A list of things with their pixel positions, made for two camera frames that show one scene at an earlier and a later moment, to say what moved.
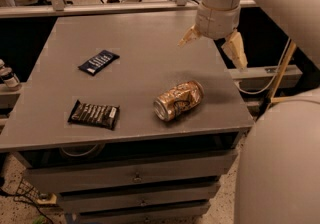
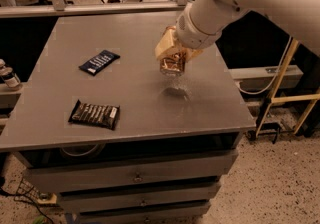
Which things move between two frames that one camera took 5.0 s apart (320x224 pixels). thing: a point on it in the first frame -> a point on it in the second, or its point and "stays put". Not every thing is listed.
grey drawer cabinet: (122, 124) stays put
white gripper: (217, 22) -> (188, 33)
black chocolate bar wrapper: (94, 114) stays put
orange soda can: (178, 100) -> (173, 64)
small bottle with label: (10, 78) stays put
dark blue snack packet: (99, 62) stays put
